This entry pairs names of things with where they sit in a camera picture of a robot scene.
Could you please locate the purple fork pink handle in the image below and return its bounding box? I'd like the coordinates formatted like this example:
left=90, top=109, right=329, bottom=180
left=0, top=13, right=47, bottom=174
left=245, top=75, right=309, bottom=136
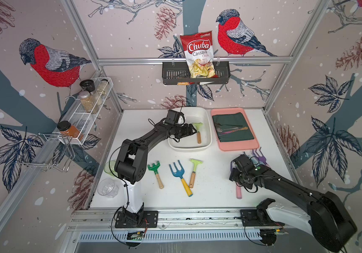
left=230, top=162, right=242, bottom=199

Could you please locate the light green rake wooden handle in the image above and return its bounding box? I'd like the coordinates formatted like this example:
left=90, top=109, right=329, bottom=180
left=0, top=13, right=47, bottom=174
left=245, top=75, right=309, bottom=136
left=189, top=159, right=203, bottom=188

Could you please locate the blue fork yellow handle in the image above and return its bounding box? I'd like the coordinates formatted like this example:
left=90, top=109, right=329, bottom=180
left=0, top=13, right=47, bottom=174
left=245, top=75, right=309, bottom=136
left=169, top=160, right=193, bottom=197
left=250, top=156, right=261, bottom=166

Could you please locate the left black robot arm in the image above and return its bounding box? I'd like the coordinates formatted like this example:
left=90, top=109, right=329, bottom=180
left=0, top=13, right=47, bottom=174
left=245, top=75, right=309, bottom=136
left=114, top=122, right=197, bottom=214

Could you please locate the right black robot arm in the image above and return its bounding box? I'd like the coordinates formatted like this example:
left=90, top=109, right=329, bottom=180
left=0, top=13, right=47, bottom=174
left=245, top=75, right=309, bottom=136
left=229, top=154, right=358, bottom=253

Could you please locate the white storage box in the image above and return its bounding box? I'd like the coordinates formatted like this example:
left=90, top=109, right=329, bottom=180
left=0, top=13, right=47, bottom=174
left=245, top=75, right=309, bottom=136
left=168, top=107, right=213, bottom=152

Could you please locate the dark green small rake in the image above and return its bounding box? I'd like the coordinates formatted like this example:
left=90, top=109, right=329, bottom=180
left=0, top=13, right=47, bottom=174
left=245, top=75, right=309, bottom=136
left=147, top=161, right=164, bottom=189

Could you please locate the silver spoon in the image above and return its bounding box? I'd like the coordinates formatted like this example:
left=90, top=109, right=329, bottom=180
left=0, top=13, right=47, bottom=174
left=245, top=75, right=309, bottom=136
left=216, top=127, right=240, bottom=133

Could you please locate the pink tray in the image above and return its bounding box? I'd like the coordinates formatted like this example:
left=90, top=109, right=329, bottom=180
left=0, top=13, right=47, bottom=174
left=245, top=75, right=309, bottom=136
left=210, top=108, right=260, bottom=151

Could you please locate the iridescent knife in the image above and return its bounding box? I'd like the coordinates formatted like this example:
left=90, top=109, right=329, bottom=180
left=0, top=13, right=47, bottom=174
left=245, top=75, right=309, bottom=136
left=220, top=126, right=249, bottom=135

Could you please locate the green plastic cup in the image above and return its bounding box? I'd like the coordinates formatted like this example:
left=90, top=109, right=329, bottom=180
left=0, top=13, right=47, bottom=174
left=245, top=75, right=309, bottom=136
left=104, top=160, right=117, bottom=177

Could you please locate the Chuba cassava chips bag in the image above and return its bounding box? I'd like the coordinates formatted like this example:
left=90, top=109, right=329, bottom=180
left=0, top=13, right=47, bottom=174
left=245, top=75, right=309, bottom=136
left=180, top=31, right=217, bottom=79

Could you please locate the pale spice jar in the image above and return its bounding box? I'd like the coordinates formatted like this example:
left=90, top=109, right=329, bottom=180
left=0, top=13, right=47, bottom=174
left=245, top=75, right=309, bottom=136
left=97, top=79, right=110, bottom=96

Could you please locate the clear plastic cup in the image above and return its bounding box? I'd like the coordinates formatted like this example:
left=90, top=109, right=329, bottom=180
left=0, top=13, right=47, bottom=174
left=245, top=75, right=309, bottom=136
left=97, top=178, right=119, bottom=198

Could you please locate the beige spice jar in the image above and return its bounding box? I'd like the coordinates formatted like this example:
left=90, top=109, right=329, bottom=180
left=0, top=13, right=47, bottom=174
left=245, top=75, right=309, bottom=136
left=78, top=91, right=98, bottom=114

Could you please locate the black lid spice jar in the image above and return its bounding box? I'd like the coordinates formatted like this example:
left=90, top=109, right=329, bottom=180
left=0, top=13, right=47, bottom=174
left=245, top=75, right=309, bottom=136
left=79, top=79, right=96, bottom=95

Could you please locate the small circuit board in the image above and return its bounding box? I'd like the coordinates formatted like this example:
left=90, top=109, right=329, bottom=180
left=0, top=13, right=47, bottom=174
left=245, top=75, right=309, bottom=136
left=126, top=231, right=145, bottom=241

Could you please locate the orange spice jar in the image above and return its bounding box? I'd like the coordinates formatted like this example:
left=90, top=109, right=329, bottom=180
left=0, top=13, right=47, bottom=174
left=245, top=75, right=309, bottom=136
left=57, top=121, right=84, bottom=141

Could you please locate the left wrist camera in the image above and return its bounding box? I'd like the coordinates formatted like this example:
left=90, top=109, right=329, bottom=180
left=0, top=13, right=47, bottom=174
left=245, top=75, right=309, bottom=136
left=165, top=109, right=185, bottom=125

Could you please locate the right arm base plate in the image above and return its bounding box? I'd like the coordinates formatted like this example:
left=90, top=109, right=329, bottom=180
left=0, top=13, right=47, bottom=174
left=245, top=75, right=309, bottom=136
left=240, top=209, right=285, bottom=227

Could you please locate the black wall basket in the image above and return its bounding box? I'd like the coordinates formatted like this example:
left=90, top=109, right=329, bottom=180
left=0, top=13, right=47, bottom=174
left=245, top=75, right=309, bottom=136
left=162, top=61, right=231, bottom=85

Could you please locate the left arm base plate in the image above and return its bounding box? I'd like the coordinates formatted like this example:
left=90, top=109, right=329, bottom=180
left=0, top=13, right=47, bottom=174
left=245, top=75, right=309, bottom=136
left=114, top=210, right=158, bottom=228

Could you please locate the white wire spice shelf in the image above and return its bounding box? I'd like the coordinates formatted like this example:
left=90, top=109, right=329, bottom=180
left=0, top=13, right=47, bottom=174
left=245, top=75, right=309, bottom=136
left=52, top=77, right=114, bottom=145

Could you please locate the wire hook rack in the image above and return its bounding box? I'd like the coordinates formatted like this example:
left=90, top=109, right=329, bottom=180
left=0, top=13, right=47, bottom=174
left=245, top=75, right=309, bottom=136
left=15, top=132, right=76, bottom=172

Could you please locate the aluminium front rail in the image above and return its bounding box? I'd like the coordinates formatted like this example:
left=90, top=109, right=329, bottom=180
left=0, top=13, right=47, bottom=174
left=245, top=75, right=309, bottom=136
left=67, top=207, right=330, bottom=231

